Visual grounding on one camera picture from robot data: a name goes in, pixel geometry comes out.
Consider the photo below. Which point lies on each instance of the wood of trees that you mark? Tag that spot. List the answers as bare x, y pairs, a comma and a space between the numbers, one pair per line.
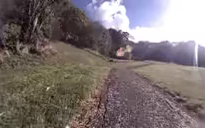
50, 23

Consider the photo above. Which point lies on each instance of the row of dark trees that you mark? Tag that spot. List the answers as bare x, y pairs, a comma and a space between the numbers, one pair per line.
166, 51

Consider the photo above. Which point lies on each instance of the grass slope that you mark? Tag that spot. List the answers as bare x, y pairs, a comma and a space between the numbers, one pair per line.
43, 90

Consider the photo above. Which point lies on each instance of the grey gravel path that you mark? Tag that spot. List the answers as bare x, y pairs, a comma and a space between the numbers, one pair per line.
136, 103

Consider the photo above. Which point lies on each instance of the grass field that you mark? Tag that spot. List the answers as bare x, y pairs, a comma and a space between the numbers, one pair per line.
186, 78

